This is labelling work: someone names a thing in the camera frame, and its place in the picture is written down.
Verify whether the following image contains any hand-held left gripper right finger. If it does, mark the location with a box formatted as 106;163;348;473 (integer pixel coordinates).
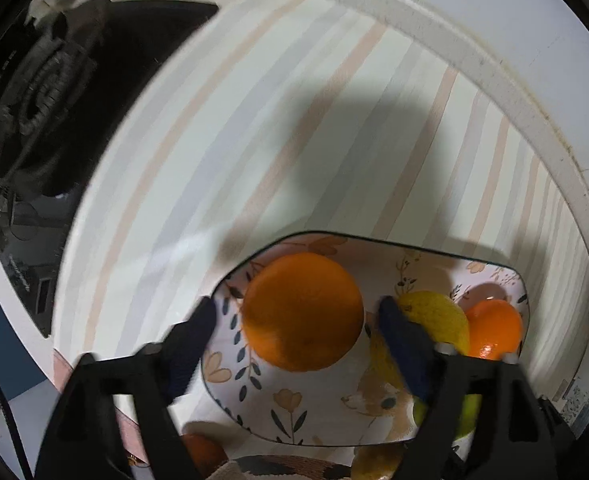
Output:
377;295;560;480

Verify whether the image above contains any large orange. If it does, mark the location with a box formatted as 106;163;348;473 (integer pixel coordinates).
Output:
242;252;365;373

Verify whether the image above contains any small orange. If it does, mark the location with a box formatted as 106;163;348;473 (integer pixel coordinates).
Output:
462;299;524;361

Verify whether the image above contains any yellow lemon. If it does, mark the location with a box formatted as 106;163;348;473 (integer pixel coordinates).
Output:
351;442;405;480
369;290;471;401

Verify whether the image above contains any black stove burner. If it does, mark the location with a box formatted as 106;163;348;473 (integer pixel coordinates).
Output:
4;10;98;136

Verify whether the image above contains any black cable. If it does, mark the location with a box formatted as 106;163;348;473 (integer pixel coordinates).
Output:
0;337;32;480

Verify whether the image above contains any striped cat print mat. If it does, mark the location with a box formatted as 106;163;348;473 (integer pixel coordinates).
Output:
52;0;589;480

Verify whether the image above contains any black glass gas stove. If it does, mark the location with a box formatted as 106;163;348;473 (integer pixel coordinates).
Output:
0;0;220;338

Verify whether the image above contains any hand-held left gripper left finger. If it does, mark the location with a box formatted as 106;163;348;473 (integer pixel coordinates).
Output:
34;296;218;480

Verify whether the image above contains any green apple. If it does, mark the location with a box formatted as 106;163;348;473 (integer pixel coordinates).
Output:
412;392;481;443

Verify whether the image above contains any floral patterned plate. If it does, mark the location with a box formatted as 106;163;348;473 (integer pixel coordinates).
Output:
200;230;528;446

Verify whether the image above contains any reddish brown round fruit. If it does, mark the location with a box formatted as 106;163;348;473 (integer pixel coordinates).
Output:
181;432;230;480

